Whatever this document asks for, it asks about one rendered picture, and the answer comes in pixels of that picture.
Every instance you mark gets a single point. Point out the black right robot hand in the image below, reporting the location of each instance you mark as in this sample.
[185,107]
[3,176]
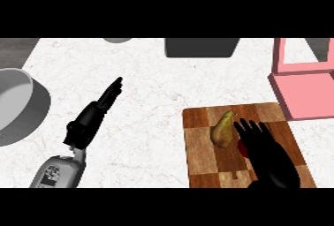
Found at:
[272,159]

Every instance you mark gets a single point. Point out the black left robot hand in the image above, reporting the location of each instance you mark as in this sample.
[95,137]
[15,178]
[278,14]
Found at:
[90,117]

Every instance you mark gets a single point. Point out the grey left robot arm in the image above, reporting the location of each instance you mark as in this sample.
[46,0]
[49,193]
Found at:
[58,172]

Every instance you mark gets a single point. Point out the red can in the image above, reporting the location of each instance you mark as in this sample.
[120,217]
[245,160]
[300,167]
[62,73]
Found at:
[242,148]

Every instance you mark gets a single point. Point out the checkered wooden cutting board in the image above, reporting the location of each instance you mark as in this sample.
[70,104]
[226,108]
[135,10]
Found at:
[217,147]

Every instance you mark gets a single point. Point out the pink cardboard box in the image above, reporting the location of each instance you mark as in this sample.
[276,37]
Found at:
[306,82]

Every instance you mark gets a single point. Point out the yellow-green pear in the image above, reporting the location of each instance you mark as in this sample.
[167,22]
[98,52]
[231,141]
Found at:
[223,131]

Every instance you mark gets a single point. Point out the grey metal pot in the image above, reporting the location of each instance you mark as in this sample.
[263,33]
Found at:
[19,106]

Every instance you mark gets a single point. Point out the small grey round object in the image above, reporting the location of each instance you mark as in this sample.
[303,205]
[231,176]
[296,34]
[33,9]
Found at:
[117,40]

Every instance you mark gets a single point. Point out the dark grey block appliance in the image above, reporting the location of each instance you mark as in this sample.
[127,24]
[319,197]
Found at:
[201,47]

